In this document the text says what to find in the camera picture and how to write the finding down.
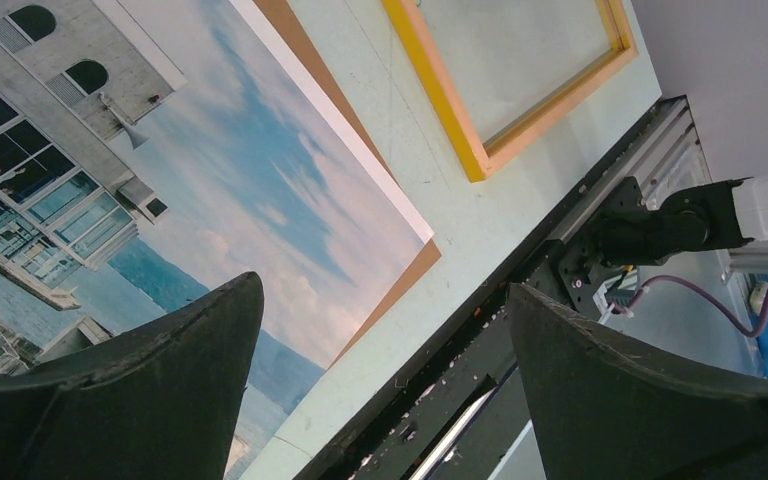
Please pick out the building and sky photo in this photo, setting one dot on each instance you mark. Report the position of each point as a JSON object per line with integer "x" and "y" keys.
{"x": 152, "y": 151}

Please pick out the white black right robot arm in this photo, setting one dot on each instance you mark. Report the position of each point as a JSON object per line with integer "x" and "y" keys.
{"x": 623, "y": 230}

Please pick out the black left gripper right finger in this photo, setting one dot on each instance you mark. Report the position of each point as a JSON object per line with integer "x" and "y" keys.
{"x": 605, "y": 405}

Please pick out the yellow wooden picture frame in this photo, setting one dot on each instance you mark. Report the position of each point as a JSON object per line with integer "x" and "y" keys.
{"x": 481, "y": 159}

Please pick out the brown cardboard backing board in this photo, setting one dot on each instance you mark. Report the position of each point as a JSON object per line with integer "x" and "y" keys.
{"x": 293, "y": 48}

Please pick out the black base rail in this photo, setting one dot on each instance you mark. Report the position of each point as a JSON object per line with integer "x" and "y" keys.
{"x": 470, "y": 361}

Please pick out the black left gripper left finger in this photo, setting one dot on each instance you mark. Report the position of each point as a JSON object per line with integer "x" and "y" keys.
{"x": 160, "y": 401}

